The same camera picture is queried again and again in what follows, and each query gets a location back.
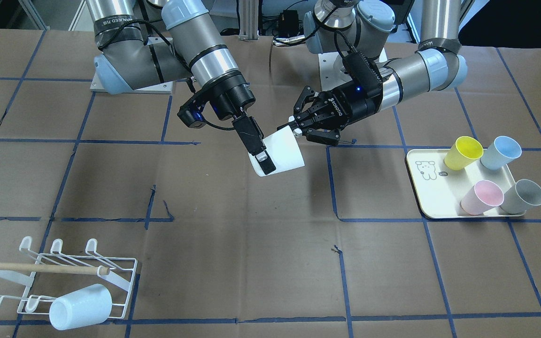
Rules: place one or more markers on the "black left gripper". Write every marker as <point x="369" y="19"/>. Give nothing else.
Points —
<point x="351" y="106"/>

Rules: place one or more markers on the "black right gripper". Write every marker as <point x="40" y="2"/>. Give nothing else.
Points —
<point x="234" y="97"/>

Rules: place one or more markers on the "pale green plastic cup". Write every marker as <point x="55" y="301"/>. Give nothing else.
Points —
<point x="283" y="150"/>

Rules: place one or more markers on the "light blue plastic cup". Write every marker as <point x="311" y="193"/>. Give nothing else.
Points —
<point x="87" y="306"/>

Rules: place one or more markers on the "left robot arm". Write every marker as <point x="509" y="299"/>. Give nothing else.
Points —
<point x="358" y="30"/>

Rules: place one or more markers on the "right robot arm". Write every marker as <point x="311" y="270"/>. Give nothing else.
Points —
<point x="128" y="62"/>

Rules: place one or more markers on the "yellow plastic cup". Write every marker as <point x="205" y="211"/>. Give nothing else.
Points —
<point x="464" y="151"/>

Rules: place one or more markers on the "pink plastic cup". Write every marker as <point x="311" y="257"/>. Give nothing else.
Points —
<point x="484" y="195"/>

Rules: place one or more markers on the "grey plastic cup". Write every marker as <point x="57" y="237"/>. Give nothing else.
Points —
<point x="524" y="195"/>

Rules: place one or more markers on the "cream plastic tray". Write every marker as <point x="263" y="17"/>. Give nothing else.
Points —
<point x="439" y="189"/>

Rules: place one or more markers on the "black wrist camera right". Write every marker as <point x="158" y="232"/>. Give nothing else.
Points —
<point x="191" y="112"/>

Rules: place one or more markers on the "aluminium frame post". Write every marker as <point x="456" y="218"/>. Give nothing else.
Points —
<point x="249" y="19"/>

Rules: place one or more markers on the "white wire cup rack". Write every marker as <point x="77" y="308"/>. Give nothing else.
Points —
<point x="30" y="284"/>

